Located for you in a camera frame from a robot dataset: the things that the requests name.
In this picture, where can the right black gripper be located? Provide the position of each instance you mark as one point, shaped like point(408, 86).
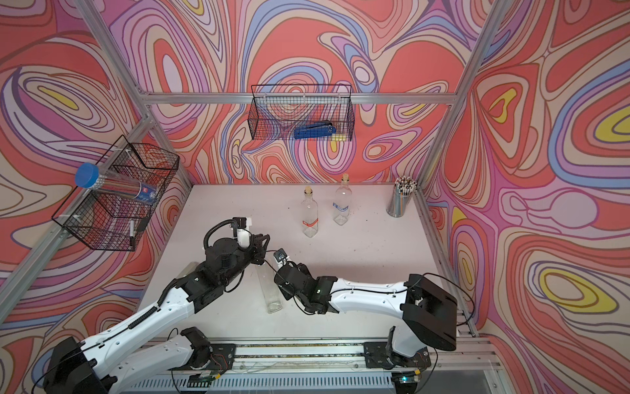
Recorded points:
point(287, 295)

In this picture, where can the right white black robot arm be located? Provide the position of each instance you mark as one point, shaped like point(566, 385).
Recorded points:
point(428, 311)

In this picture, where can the clear tube with blue cap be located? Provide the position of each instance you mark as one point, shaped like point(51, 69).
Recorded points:
point(93, 177)

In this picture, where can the black wire basket back wall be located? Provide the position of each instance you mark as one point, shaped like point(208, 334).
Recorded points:
point(277, 109)

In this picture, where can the clear bottle red label cork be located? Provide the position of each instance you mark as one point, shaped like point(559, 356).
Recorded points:
point(310, 217)

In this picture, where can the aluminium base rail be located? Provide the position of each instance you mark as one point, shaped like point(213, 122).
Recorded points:
point(345, 355)

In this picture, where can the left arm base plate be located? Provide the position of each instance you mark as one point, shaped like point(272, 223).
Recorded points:
point(216, 357)

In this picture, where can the black marker in basket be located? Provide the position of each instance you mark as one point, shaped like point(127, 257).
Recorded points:
point(132, 233)

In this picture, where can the black wire basket wall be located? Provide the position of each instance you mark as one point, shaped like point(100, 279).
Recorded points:
point(277, 109)
point(100, 221)

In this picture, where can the metal cup with pencils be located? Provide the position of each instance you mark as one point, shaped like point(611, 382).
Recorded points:
point(404, 188)

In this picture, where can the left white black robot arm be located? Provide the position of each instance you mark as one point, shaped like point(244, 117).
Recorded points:
point(116, 359)

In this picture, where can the black wire basket left wall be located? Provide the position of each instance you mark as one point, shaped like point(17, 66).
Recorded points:
point(100, 221)

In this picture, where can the blue tool in basket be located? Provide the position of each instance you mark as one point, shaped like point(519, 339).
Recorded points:
point(315, 130)

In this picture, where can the clear bottle blue label cork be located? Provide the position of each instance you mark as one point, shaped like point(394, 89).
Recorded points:
point(342, 201)

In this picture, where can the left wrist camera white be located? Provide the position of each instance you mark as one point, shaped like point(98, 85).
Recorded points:
point(241, 231)

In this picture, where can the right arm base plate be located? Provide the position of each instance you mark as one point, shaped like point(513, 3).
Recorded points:
point(379, 355)

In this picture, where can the clear bottle with black cap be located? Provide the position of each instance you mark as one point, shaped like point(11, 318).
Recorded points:
point(270, 291)

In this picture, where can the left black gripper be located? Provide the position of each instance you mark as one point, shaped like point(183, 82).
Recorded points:
point(255, 249)

